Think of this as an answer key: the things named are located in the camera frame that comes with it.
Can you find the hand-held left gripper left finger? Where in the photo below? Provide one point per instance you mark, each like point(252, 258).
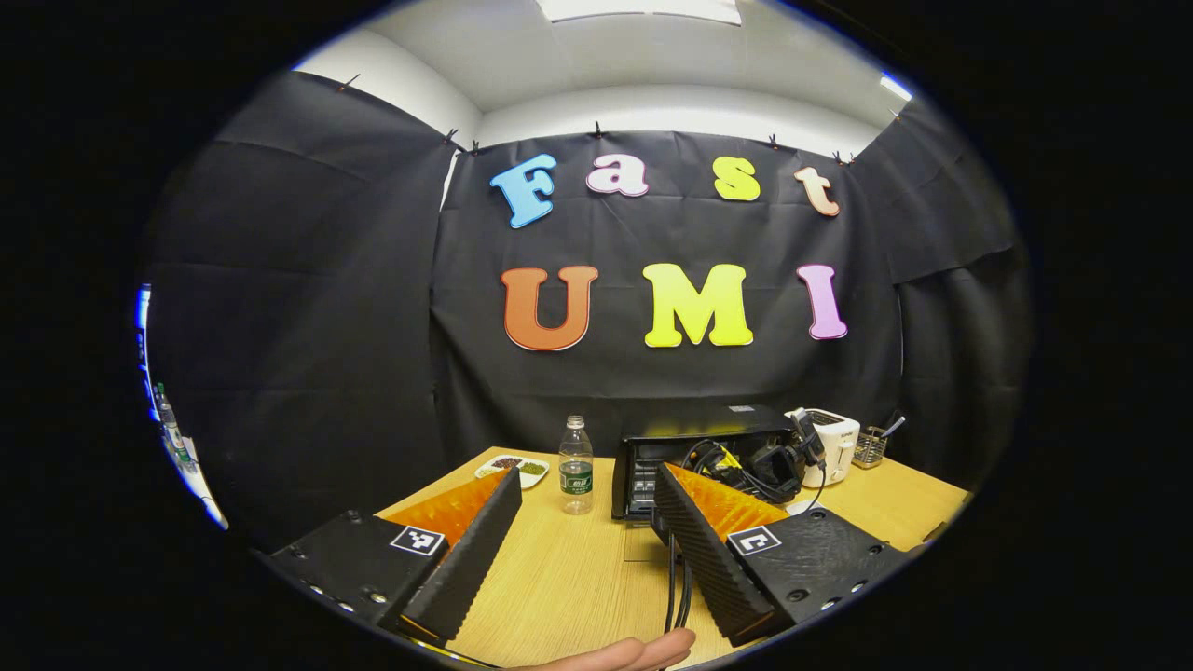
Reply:
point(466, 568)

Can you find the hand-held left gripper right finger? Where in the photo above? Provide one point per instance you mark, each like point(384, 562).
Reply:
point(708, 568)

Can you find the black electric oven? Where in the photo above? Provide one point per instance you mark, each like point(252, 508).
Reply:
point(671, 424)

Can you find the white toaster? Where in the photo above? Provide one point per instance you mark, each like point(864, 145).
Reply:
point(839, 447)

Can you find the white plate with beans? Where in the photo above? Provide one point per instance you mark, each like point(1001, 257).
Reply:
point(513, 466)

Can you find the metal spoon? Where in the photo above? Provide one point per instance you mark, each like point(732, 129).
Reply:
point(893, 427)

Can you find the clear plastic water bottle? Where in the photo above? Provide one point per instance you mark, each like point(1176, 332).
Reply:
point(576, 466)

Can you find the black backdrop cloth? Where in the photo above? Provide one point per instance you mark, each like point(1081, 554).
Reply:
point(308, 326)

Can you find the small green-capped bottle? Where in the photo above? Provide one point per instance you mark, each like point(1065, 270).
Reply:
point(168, 424)

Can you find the small ceiling light panel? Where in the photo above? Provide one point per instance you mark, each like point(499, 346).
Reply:
point(895, 87)

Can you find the large ceiling light panel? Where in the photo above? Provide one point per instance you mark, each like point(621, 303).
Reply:
point(643, 9)

